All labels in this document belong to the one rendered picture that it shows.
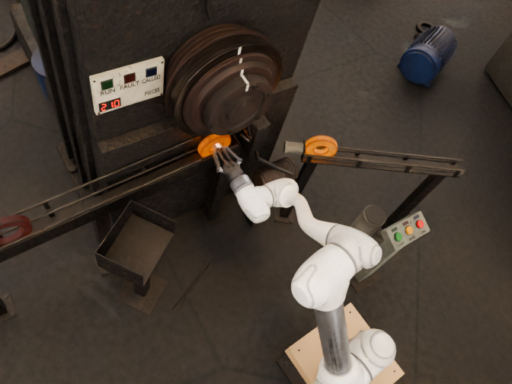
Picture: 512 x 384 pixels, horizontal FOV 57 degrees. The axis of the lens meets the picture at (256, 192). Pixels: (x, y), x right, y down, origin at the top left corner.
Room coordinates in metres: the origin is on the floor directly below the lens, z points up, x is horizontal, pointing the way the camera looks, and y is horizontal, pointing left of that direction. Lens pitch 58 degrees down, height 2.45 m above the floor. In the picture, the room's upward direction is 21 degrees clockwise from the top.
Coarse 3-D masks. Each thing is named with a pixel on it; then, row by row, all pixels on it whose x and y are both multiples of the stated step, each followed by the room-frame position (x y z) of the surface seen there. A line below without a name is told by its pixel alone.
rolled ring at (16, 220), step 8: (8, 216) 0.57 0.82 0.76; (16, 216) 0.58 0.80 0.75; (24, 216) 0.61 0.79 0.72; (0, 224) 0.53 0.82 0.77; (8, 224) 0.55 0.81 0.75; (16, 224) 0.56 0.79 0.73; (24, 224) 0.58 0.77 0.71; (16, 232) 0.57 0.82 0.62; (24, 232) 0.57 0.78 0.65; (0, 240) 0.52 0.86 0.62; (8, 240) 0.53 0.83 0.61
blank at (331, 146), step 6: (312, 138) 1.46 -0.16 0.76; (318, 138) 1.46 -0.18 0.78; (324, 138) 1.46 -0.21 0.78; (330, 138) 1.48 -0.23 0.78; (306, 144) 1.44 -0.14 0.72; (312, 144) 1.44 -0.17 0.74; (318, 144) 1.44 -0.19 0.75; (324, 144) 1.45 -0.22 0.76; (330, 144) 1.46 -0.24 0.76; (336, 144) 1.48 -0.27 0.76; (306, 150) 1.43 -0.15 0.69; (312, 150) 1.44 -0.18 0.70; (318, 150) 1.47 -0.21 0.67; (324, 150) 1.48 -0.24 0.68; (330, 150) 1.46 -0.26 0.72; (336, 150) 1.47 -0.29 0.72
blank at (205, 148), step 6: (210, 138) 1.20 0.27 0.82; (216, 138) 1.21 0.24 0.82; (222, 138) 1.23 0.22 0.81; (228, 138) 1.25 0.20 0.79; (204, 144) 1.17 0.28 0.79; (210, 144) 1.19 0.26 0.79; (222, 144) 1.24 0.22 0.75; (228, 144) 1.26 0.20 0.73; (198, 150) 1.17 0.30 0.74; (204, 150) 1.17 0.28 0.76; (210, 150) 1.21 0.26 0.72; (204, 156) 1.17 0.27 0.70
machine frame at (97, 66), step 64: (64, 0) 0.99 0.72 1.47; (128, 0) 1.05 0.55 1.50; (192, 0) 1.22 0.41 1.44; (256, 0) 1.42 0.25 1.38; (320, 0) 1.67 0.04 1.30; (64, 64) 1.10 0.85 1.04; (128, 64) 1.05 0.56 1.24; (64, 128) 1.25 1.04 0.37; (128, 128) 1.04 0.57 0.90; (192, 192) 1.24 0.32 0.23
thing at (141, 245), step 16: (128, 208) 0.81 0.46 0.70; (144, 208) 0.83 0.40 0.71; (128, 224) 0.78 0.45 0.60; (144, 224) 0.80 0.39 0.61; (160, 224) 0.82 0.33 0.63; (112, 240) 0.68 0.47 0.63; (128, 240) 0.72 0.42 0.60; (144, 240) 0.74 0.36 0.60; (160, 240) 0.76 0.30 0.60; (96, 256) 0.57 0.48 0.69; (112, 256) 0.63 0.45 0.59; (128, 256) 0.65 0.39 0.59; (144, 256) 0.68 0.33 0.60; (160, 256) 0.70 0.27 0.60; (112, 272) 0.57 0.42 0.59; (128, 272) 0.56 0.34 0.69; (144, 272) 0.62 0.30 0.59; (128, 288) 0.70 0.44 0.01; (144, 288) 0.69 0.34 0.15; (160, 288) 0.76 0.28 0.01; (128, 304) 0.62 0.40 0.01; (144, 304) 0.65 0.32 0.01
